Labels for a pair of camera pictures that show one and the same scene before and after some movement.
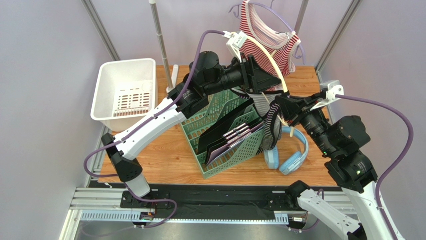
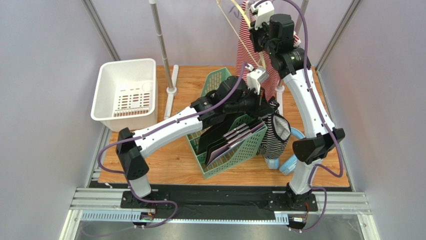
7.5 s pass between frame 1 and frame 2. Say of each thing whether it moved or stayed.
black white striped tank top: moved
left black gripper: moved
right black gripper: moved
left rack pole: stayed
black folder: stayed
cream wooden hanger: moved
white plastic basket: stayed
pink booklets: stayed
